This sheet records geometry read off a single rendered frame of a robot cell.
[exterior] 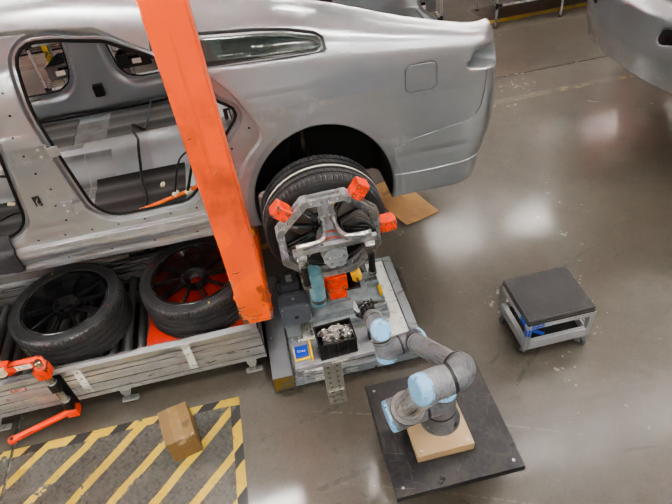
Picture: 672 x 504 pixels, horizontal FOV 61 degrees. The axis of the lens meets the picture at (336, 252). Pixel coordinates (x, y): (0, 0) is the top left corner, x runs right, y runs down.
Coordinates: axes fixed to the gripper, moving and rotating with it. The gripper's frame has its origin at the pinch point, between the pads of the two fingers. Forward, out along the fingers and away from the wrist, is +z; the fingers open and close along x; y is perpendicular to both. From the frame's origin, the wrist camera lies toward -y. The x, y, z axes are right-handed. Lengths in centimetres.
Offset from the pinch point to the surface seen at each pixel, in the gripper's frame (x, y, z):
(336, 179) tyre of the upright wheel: -5, 61, 20
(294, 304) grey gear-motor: 30, -9, 49
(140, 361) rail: 121, -16, 50
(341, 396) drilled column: 19, -59, 22
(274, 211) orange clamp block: 29, 54, 17
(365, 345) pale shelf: 1.6, -24.1, 5.1
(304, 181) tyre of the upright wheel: 10, 64, 22
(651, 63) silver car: -241, 70, 87
